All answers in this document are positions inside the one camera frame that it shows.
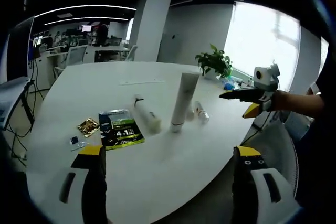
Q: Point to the person in black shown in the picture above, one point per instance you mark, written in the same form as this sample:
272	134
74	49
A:
323	142

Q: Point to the bright window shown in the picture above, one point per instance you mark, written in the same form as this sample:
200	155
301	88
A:
257	45

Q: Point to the gold foil packet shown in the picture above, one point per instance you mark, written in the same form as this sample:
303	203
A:
88	127

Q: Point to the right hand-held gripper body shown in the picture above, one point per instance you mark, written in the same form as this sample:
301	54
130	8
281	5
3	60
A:
269	77

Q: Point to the grey mesh office chair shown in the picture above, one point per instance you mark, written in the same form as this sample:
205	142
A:
278	140

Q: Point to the large black screen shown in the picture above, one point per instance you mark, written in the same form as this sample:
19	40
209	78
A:
21	51

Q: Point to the white skincare tube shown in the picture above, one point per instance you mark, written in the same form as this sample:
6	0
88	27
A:
183	98

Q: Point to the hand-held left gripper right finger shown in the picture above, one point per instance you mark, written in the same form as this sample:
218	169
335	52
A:
246	190

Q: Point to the white office chair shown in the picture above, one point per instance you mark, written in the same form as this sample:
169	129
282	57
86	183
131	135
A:
131	53
76	55

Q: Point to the monitor stand table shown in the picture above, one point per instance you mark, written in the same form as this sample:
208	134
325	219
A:
10	90

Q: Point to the small clear-capped skincare bottle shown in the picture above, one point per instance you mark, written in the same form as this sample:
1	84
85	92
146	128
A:
200	111

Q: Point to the white skincare bottle red collar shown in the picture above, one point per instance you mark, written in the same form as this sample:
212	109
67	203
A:
148	116

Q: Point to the potted green plant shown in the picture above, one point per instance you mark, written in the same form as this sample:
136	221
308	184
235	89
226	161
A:
215	61

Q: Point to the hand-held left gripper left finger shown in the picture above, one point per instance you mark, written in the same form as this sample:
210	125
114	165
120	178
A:
94	187

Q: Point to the blue white container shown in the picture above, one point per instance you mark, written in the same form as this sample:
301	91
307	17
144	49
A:
228	85

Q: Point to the green black packet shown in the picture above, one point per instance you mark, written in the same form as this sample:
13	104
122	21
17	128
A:
120	132

